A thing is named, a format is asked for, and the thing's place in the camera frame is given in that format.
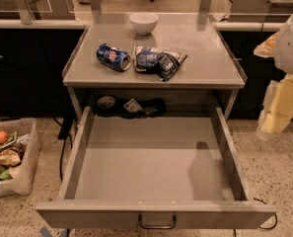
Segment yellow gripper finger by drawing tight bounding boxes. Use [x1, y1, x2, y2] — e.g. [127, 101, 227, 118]
[256, 74, 293, 140]
[254, 33, 278, 58]

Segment blue chip bag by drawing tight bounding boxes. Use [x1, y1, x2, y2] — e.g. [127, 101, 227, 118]
[133, 45, 187, 82]

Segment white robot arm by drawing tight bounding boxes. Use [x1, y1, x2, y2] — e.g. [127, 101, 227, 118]
[254, 14, 293, 140]

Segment black items behind drawer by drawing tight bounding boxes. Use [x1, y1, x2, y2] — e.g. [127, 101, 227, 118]
[93, 96, 166, 119]

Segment grey open top drawer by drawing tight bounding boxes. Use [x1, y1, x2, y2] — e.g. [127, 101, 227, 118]
[37, 109, 276, 229]

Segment white ceramic bowl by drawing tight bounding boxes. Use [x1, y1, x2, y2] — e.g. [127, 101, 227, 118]
[129, 12, 159, 36]

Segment blue soda can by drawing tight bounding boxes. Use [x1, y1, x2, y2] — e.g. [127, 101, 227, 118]
[96, 43, 131, 72]

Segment grey metal cabinet table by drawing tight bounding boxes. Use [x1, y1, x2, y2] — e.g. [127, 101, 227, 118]
[63, 13, 246, 117]

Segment clear plastic bin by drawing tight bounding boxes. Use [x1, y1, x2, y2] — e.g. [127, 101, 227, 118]
[0, 118, 41, 198]

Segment crumpled snack wrapper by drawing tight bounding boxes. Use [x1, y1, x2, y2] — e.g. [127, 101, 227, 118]
[0, 150, 21, 167]

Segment orange fruit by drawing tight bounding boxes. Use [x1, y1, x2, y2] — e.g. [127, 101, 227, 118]
[0, 130, 10, 144]

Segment green item in bin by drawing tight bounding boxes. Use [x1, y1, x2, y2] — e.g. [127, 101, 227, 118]
[0, 169, 12, 181]

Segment black cable at right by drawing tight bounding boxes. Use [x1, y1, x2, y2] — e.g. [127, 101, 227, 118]
[253, 197, 279, 231]

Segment black drawer handle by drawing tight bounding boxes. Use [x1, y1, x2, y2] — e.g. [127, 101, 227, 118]
[138, 214, 177, 230]

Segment black floor cable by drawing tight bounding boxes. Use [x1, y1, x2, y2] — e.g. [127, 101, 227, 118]
[51, 116, 74, 183]

